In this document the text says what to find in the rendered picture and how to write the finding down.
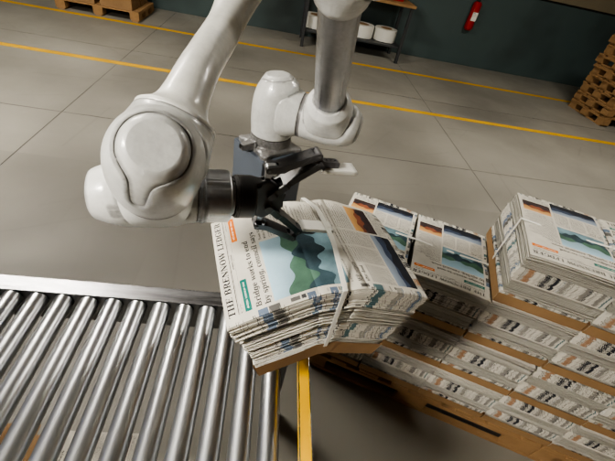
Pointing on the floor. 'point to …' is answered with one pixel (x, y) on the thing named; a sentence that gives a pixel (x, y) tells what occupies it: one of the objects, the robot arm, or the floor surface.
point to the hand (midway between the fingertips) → (337, 198)
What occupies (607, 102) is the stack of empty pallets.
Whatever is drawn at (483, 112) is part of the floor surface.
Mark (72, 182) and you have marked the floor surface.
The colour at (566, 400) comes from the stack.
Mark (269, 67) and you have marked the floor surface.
